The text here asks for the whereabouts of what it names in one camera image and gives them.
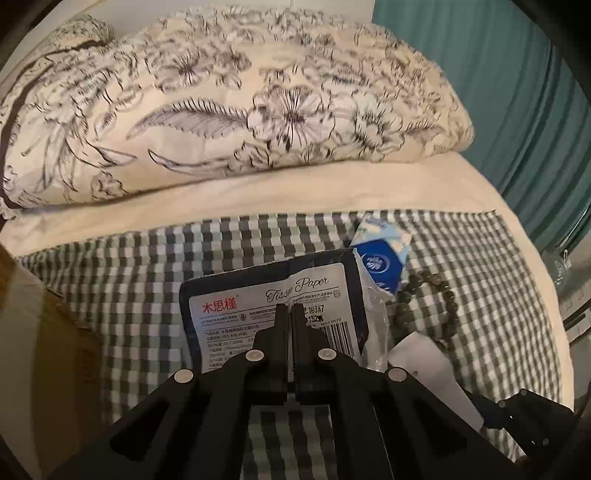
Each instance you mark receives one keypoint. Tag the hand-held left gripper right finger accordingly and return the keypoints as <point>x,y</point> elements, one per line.
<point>304,344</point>

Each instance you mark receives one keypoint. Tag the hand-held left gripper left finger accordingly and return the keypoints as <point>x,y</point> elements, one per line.
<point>277,341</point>

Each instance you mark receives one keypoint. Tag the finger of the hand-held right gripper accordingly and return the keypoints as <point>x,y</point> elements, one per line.
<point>489,411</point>

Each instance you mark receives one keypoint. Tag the dark tissue pack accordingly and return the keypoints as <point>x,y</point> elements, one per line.
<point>231,295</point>

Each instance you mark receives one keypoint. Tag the brown cardboard box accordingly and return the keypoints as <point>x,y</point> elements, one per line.
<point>41,360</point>

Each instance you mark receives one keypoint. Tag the clear plastic bag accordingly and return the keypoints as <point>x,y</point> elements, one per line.
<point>374,323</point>

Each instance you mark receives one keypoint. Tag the blue tissue pack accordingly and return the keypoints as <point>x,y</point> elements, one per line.
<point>381,258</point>

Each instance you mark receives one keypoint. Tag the green checkered cloth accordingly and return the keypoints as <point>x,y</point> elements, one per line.
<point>138,277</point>

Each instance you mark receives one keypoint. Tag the plastic wrapped package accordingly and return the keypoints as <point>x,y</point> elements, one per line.
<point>558,265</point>

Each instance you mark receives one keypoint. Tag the floral quilt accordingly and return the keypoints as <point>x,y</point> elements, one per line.
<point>231,115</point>

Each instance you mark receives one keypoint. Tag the teal curtain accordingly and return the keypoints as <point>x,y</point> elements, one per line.
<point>485,92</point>

